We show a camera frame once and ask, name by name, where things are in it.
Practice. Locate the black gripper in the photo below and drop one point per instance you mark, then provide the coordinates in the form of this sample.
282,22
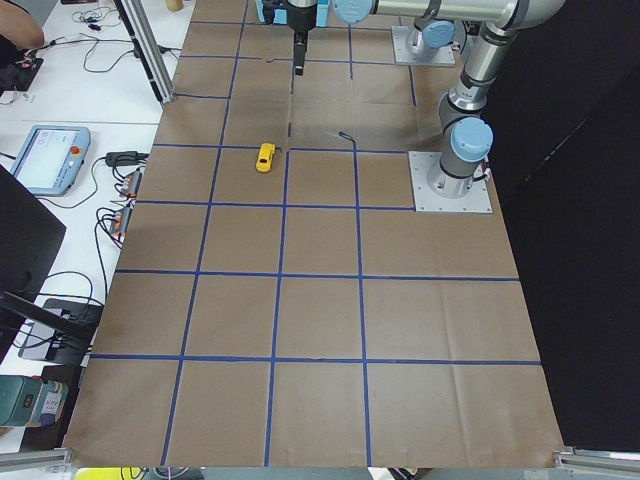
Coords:
302,18

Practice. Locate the yellow toy beetle car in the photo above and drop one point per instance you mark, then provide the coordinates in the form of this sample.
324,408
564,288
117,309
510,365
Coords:
265,157

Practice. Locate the person forearm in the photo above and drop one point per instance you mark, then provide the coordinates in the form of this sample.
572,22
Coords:
20,28

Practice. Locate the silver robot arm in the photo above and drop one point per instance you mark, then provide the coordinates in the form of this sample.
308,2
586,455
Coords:
435,33
467,138

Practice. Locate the cardboard tube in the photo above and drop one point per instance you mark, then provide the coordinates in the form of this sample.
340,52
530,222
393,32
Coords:
174,5

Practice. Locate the black power adapter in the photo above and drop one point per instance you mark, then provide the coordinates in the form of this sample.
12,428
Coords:
125,158

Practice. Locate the orange grey adapter box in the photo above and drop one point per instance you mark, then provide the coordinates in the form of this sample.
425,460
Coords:
131,184
120,222

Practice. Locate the brown paper table mat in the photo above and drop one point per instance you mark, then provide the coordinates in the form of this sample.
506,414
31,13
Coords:
309,316

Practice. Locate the robot teach pendant tablet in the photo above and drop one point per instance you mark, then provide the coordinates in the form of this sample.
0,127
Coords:
50,158

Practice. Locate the black monitor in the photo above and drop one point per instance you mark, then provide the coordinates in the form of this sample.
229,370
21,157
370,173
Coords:
31,237

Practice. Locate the black dock hub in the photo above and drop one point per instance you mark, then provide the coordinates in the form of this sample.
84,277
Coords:
40,342

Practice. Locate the green device box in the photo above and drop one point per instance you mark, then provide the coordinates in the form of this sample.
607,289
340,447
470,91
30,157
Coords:
30,401

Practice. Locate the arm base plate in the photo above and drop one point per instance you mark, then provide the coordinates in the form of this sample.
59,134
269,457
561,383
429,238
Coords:
436,192
411,50

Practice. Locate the aluminium frame post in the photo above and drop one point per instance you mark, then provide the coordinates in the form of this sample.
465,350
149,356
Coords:
136,23

